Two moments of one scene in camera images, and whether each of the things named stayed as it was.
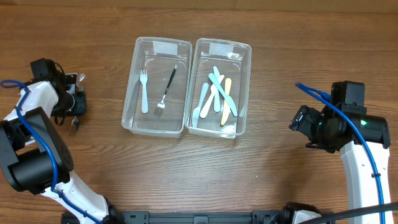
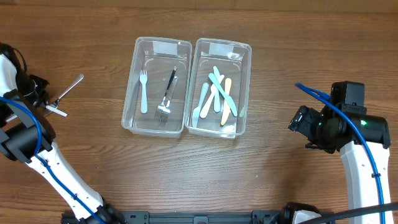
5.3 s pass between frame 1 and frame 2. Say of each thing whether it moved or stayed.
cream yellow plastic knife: stayed
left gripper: moved
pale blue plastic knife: stayed
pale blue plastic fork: stayed
